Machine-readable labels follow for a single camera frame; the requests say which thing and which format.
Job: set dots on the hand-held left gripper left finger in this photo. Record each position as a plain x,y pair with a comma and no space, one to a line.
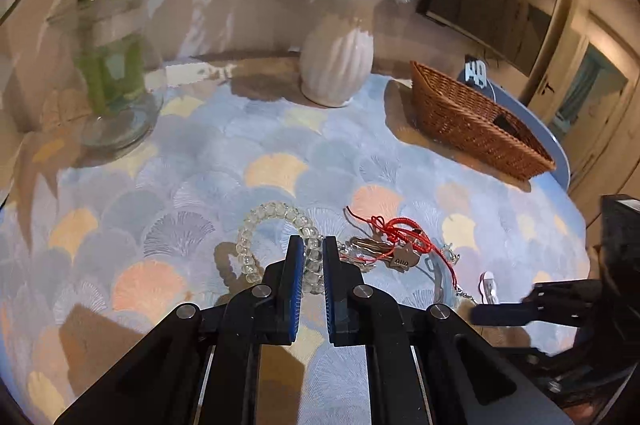
295,285

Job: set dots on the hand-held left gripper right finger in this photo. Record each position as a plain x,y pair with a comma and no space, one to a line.
330,290

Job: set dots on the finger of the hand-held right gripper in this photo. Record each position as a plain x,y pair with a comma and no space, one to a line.
575,380
500,314

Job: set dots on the white hair clip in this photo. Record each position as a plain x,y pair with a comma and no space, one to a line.
489,287

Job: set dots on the bronze metal charm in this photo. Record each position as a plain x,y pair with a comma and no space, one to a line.
400,261

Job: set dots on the brown wicker basket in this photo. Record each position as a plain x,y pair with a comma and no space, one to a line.
450,120

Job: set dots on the blue curved panel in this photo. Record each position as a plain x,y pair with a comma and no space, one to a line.
545,130

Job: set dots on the cream interior door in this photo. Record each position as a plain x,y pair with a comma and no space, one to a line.
565,55

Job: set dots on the clear glass vase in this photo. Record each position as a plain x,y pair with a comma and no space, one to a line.
125,125

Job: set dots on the white ribbed ceramic vase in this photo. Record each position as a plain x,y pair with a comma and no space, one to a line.
335,55

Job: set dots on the metal phone stand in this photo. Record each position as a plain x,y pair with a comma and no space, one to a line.
475,72

